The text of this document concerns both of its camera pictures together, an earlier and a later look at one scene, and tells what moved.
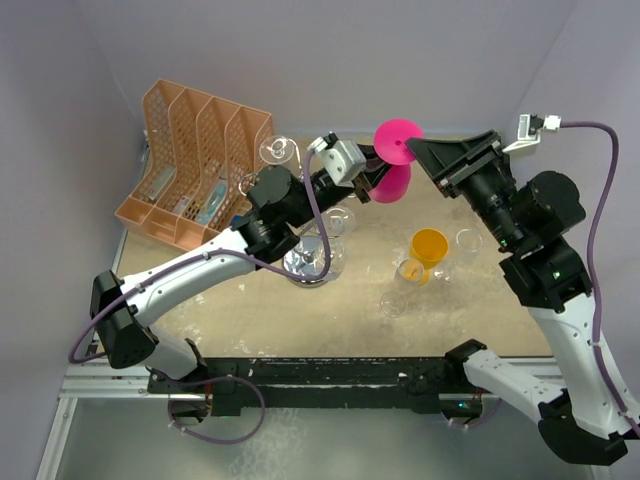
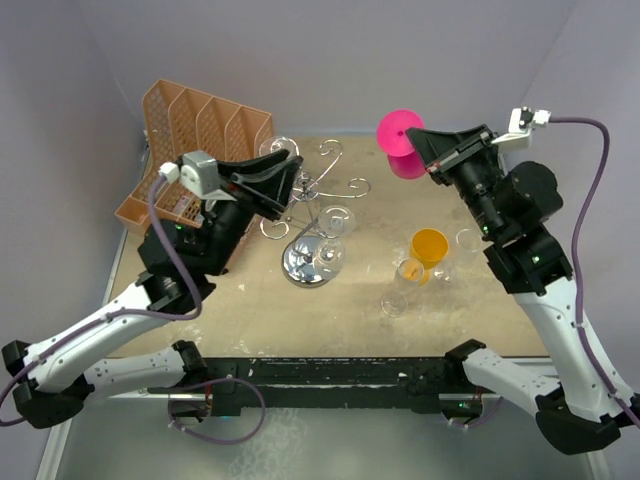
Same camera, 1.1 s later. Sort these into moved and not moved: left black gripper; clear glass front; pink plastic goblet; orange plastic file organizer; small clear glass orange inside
Moved: pink plastic goblet; left black gripper
Not moved: clear glass front; orange plastic file organizer; small clear glass orange inside
